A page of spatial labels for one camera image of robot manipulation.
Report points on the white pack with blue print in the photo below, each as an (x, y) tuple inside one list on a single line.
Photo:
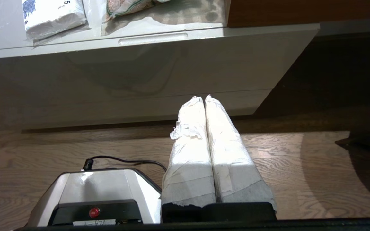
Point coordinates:
[(53, 14)]

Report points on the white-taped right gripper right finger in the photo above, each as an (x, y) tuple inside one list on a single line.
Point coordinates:
[(233, 160)]

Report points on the brown wooden side cabinet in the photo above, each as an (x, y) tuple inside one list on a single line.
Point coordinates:
[(300, 11)]

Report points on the cereal bag with green label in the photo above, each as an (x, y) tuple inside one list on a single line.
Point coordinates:
[(133, 6)]

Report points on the glossy grey cabinet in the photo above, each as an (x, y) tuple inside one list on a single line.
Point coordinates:
[(75, 109)]

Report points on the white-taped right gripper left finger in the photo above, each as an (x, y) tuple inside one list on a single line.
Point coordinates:
[(188, 160)]

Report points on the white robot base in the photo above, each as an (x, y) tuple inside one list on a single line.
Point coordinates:
[(101, 186)]

